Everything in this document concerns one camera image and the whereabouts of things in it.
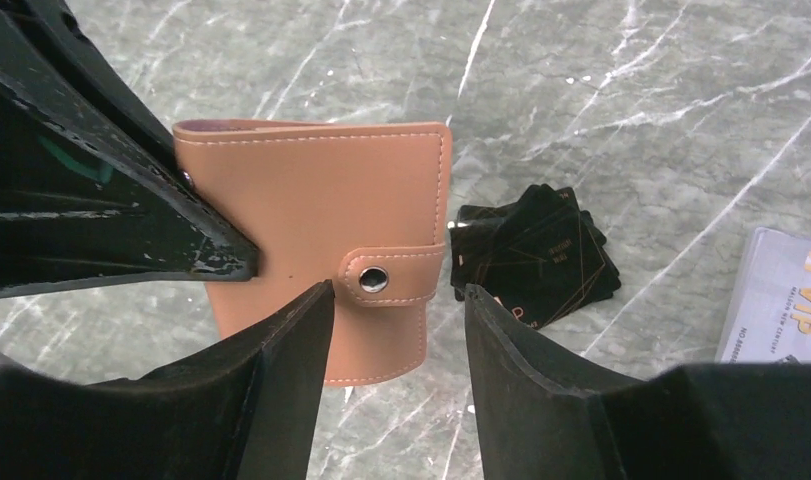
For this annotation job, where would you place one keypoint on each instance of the silver VIP card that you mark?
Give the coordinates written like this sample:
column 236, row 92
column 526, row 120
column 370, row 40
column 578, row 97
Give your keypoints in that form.
column 769, row 316

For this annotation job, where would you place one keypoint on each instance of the tan leather card holder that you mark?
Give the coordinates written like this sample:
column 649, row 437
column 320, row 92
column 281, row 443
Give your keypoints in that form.
column 363, row 206

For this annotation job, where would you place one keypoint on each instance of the black card stack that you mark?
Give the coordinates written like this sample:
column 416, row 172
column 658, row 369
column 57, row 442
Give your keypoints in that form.
column 541, row 257

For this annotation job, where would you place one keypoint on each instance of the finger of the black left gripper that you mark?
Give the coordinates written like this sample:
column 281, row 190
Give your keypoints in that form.
column 90, row 191

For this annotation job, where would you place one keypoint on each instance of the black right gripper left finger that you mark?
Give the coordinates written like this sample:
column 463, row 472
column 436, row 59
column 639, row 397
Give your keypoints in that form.
column 243, row 408

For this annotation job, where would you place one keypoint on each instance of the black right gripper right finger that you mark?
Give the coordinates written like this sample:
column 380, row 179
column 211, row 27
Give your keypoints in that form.
column 544, row 412

